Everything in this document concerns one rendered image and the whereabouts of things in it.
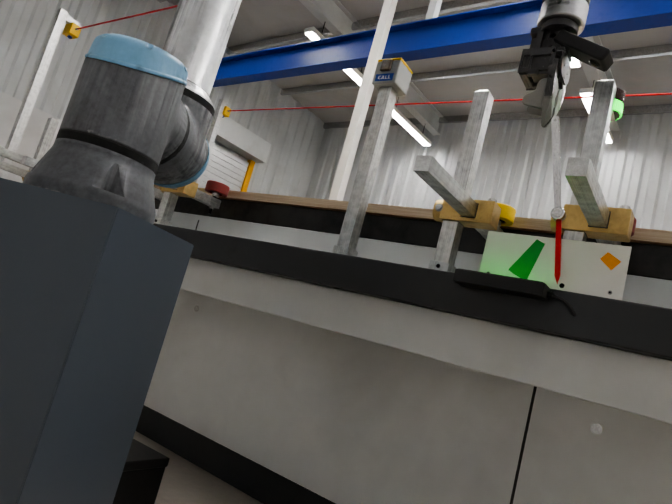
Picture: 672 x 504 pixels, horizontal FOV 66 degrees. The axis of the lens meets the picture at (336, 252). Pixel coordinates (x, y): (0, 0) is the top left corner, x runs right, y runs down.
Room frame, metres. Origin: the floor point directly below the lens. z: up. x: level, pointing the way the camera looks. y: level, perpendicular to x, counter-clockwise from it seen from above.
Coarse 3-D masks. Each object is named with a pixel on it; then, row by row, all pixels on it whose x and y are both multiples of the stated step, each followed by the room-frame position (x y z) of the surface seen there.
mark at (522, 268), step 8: (536, 240) 0.98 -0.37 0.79; (528, 248) 0.99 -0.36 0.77; (536, 248) 0.98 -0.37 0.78; (528, 256) 0.99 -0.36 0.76; (536, 256) 0.98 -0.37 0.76; (520, 264) 1.00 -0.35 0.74; (528, 264) 0.99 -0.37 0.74; (512, 272) 1.00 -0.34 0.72; (520, 272) 0.99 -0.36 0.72; (528, 272) 0.98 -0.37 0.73
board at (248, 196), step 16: (240, 192) 1.78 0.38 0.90; (320, 208) 1.58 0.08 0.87; (336, 208) 1.53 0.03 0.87; (368, 208) 1.47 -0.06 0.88; (384, 208) 1.44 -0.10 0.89; (400, 208) 1.41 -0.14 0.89; (416, 208) 1.38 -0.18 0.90; (512, 224) 1.22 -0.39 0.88; (528, 224) 1.20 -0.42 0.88; (544, 224) 1.18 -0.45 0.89; (640, 240) 1.06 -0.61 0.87; (656, 240) 1.05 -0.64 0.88
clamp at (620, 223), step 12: (576, 216) 0.95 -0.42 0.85; (612, 216) 0.91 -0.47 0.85; (624, 216) 0.90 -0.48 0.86; (552, 228) 0.98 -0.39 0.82; (564, 228) 0.96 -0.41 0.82; (576, 228) 0.94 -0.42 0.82; (588, 228) 0.93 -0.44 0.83; (600, 228) 0.92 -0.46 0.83; (612, 228) 0.91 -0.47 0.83; (624, 228) 0.90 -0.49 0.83; (612, 240) 0.95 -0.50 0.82; (624, 240) 0.93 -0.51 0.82
